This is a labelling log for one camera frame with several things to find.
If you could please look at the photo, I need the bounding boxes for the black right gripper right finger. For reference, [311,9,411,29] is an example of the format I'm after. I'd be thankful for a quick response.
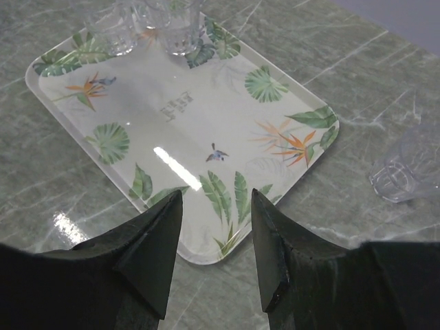
[251,190,439,329]

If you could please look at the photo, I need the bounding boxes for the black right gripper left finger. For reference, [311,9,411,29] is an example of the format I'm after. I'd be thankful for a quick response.
[1,190,183,329]

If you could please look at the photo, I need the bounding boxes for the clear faceted glass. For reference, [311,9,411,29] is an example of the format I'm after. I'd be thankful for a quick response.
[368,124,439,204]
[69,0,137,56]
[145,0,202,56]

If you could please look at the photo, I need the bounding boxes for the white tropical leaf tray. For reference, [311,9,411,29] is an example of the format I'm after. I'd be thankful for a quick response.
[25,16,340,265]

